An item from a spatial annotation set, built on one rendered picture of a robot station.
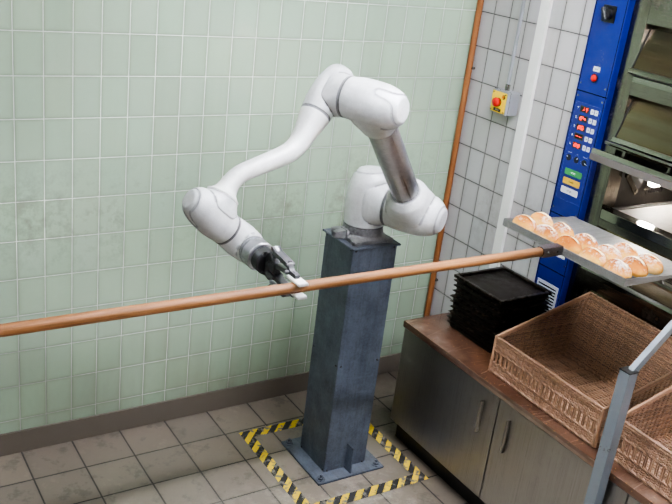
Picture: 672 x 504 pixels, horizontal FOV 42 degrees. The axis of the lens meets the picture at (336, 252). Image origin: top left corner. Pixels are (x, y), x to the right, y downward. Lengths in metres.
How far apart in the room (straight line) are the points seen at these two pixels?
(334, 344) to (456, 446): 0.64
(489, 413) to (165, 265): 1.40
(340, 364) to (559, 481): 0.91
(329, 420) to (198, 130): 1.25
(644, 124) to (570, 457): 1.24
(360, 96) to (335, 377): 1.24
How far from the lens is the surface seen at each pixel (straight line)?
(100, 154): 3.30
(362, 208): 3.18
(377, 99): 2.61
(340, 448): 3.63
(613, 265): 2.83
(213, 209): 2.44
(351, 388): 3.48
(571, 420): 3.12
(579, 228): 3.25
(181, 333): 3.72
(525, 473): 3.28
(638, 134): 3.41
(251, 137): 3.52
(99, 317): 2.10
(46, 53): 3.17
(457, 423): 3.51
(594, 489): 2.99
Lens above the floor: 2.14
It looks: 21 degrees down
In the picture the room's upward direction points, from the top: 7 degrees clockwise
